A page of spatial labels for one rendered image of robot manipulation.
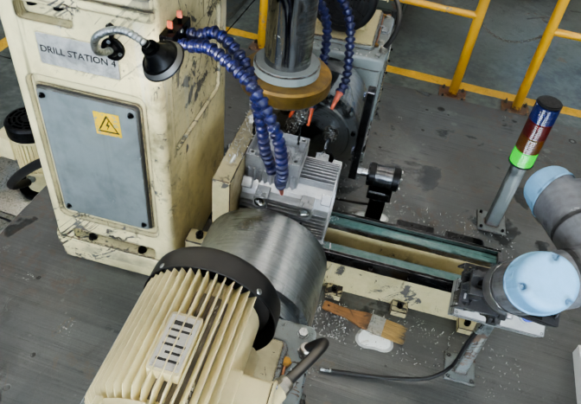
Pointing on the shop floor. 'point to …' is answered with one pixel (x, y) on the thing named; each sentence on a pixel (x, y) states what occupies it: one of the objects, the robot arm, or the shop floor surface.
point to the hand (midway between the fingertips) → (482, 299)
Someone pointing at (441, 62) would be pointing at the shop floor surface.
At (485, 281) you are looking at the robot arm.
